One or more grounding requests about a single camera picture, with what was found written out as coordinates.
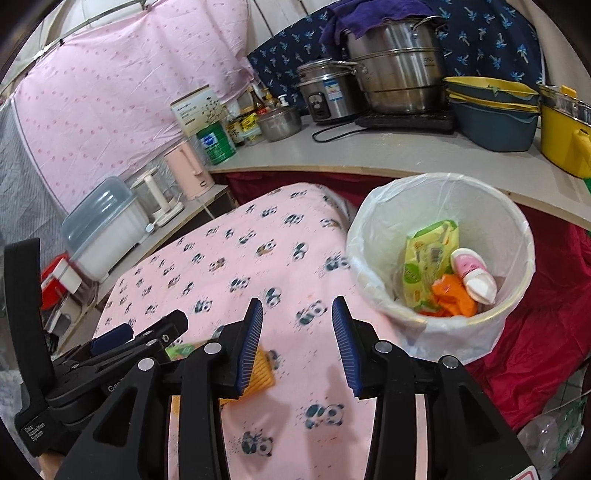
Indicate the yellow-green snack bag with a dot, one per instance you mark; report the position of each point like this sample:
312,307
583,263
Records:
425,263

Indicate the white green cardboard box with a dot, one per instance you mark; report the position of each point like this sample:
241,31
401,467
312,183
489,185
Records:
198,108

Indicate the yellow electric pot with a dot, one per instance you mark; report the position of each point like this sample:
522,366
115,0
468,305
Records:
561,138

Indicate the clear plastic bottle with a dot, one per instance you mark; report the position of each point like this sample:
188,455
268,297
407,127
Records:
540,438

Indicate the pink electric kettle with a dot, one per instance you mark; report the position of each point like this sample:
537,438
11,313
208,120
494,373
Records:
189,170

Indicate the pink paper cup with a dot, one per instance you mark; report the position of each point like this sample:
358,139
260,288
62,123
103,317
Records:
471,272

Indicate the green tin can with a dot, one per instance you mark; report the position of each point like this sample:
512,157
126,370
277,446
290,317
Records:
217,145

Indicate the pink dotted sheet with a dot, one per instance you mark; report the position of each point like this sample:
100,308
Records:
92,115

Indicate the dark sauce bottle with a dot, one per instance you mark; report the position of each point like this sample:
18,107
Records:
258,101

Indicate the black induction cooktop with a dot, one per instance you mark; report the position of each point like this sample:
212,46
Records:
406,122

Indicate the grey patterned cloth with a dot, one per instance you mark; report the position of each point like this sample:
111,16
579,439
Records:
23,184

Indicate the yellow foam net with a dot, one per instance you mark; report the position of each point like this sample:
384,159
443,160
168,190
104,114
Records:
263,374

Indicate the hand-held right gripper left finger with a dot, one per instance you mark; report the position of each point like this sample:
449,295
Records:
249,341

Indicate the blue printed cloth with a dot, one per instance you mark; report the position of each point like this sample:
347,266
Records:
485,41

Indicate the large steel steamer pot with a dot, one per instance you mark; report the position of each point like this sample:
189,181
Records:
397,69

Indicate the pink panda tablecloth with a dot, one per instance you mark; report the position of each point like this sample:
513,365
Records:
231,258

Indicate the steel rice cooker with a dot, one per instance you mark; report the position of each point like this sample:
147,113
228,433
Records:
332,97

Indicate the red white box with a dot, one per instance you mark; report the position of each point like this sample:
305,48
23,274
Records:
60,277

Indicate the orange wrapper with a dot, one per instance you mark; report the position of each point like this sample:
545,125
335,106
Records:
452,295

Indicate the clear lidded plastic dish box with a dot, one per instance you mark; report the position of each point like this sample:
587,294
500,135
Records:
106,240

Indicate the purple cloth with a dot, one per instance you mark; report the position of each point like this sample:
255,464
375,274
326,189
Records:
364,18

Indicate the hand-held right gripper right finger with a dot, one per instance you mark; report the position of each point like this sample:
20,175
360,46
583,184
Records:
344,346

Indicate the white glass kettle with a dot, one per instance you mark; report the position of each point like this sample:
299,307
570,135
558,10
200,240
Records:
154,194

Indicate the dark glass jar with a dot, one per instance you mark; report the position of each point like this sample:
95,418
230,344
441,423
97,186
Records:
234,134

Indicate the blue basin yellow inside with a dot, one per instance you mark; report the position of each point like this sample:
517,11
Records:
489,87
494,107
494,131

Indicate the white bin with plastic liner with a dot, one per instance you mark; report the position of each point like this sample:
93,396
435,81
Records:
508,221

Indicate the clear plastic food container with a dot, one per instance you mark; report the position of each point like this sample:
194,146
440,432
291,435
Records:
253,137

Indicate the small steel pot with lid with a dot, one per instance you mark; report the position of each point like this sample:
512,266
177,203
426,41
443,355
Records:
279,124

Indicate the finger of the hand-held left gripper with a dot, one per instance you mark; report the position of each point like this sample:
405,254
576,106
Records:
159,333
111,333

